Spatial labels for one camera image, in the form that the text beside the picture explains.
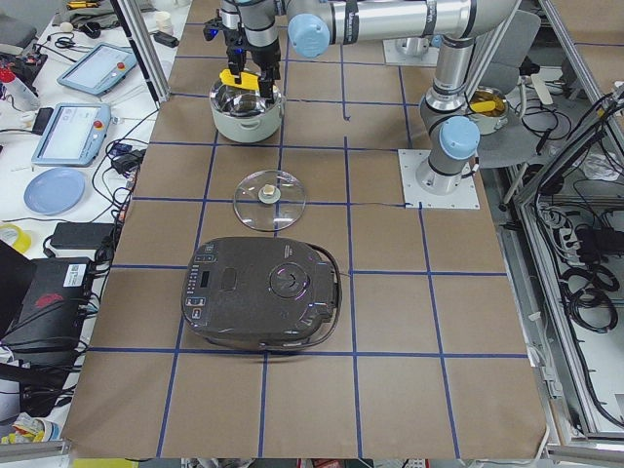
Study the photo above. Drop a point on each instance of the grey chair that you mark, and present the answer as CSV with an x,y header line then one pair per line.
x,y
504,141

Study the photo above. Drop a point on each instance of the black smartphone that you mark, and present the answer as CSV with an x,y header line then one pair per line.
x,y
42,119

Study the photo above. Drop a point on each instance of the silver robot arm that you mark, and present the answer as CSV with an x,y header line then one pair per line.
x,y
250,28
316,25

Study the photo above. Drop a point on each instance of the yellow toy corn cob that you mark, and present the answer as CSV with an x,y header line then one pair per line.
x,y
244,80

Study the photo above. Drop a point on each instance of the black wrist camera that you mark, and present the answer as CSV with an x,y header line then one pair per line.
x,y
211,28

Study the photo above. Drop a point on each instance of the yellow tape roll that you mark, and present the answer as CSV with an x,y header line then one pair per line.
x,y
15,237

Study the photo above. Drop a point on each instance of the black power adapter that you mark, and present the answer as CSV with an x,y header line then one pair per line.
x,y
80,235

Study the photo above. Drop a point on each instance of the light blue plate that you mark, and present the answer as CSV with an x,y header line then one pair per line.
x,y
55,191

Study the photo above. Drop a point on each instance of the upper blue teach pendant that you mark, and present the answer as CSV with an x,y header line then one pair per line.
x,y
100,70

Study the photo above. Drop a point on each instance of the white paper cup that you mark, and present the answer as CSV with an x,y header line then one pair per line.
x,y
164,23

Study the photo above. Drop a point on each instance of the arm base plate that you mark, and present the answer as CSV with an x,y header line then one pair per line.
x,y
423,188
413,51

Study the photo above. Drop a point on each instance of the lower blue teach pendant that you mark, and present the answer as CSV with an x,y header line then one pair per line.
x,y
73,136

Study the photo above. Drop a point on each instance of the aluminium frame post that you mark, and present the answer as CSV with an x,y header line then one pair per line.
x,y
131,20

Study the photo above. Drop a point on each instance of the white spray bottle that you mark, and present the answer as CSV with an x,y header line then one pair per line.
x,y
24,98

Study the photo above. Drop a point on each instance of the blue teach pendant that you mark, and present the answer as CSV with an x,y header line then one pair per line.
x,y
73,136
100,70

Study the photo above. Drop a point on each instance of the steel bowl with yellow items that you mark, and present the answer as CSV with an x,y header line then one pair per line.
x,y
488,109

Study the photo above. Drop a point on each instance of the glass pot lid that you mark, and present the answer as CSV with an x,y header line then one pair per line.
x,y
269,200

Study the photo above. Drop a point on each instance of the pale green electric pot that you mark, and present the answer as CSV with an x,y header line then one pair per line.
x,y
240,112

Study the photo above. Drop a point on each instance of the black rice cooker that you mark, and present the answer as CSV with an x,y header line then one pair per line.
x,y
264,294

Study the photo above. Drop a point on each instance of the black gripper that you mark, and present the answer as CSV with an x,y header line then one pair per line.
x,y
263,53

